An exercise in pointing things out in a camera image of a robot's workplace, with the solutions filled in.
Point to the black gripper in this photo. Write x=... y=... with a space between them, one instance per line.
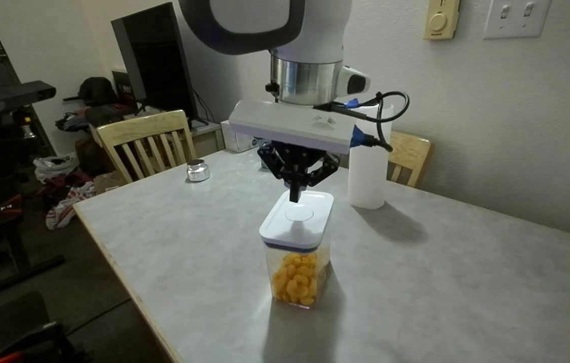
x=296 y=161

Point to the white square container lid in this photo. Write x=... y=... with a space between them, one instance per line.
x=296 y=224

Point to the clear plastic food container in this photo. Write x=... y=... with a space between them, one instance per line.
x=301 y=268

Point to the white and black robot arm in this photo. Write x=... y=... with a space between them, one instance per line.
x=306 y=41

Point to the small glass jar silver lid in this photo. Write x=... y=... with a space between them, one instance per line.
x=198 y=173

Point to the white paper towel roll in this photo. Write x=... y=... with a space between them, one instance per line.
x=367 y=178

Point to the low wooden side cabinet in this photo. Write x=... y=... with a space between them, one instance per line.
x=208 y=137

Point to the light wooden chair low back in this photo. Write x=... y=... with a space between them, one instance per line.
x=410 y=155

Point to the light wooden slat-back chair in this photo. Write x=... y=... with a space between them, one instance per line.
x=146 y=130

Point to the black flat screen monitor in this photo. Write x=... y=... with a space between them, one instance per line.
x=155 y=61

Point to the beige round-dial thermostat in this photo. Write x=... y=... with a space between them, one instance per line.
x=441 y=18

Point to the black cap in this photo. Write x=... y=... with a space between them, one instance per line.
x=96 y=90

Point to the pile of clothes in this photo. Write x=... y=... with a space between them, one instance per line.
x=68 y=193

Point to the black metal stand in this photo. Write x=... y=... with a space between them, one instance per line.
x=2 y=233

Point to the black and red bag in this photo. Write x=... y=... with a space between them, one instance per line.
x=33 y=344

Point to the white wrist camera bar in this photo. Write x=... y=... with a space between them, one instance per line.
x=284 y=124

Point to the white double light switch plate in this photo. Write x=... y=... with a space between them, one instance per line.
x=518 y=16

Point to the black bar-shaped stereo camera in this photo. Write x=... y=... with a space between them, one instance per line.
x=14 y=96

